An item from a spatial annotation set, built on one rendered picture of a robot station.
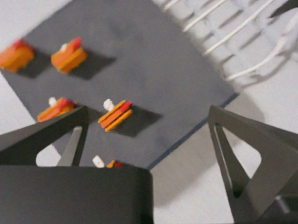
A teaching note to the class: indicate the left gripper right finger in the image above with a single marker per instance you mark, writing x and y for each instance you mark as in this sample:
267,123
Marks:
276,175

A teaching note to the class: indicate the dark grey rectangular box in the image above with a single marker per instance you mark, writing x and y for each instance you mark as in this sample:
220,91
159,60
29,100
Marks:
179,143

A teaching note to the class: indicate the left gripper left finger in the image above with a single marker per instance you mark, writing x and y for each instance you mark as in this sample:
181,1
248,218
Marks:
22,146

